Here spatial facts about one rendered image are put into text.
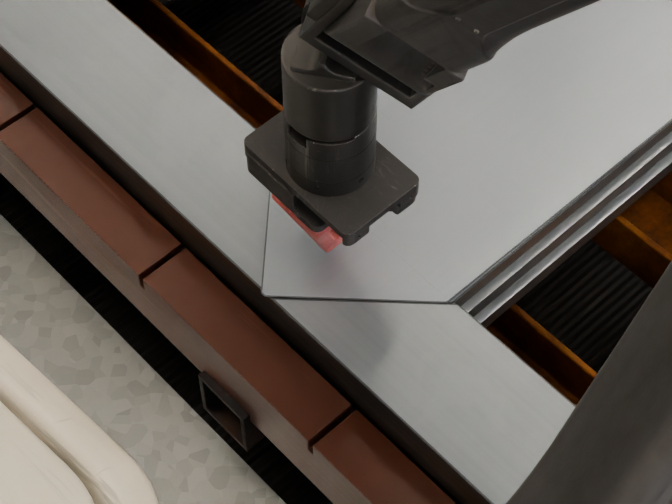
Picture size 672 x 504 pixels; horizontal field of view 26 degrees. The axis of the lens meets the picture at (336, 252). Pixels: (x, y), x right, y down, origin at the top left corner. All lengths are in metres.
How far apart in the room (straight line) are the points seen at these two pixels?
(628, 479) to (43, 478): 0.16
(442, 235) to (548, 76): 0.17
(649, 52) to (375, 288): 0.30
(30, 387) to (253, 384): 0.56
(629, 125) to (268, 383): 0.33
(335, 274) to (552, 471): 0.58
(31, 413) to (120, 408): 0.72
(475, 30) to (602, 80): 0.41
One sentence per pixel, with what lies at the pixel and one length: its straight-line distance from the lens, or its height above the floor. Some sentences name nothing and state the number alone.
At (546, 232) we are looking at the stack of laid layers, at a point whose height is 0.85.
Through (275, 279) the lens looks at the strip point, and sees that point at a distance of 1.00.
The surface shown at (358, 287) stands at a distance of 1.00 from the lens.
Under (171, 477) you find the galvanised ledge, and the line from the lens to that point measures 1.13.
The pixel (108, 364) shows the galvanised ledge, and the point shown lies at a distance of 1.19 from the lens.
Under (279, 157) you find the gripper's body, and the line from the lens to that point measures 0.93.
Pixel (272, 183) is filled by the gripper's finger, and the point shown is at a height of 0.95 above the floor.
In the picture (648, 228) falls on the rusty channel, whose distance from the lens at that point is 1.27.
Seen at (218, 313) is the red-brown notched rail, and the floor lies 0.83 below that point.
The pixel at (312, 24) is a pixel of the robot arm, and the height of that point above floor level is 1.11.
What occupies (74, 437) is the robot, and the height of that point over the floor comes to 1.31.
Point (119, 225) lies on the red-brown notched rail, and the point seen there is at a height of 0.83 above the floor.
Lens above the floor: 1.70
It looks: 56 degrees down
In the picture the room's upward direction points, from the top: straight up
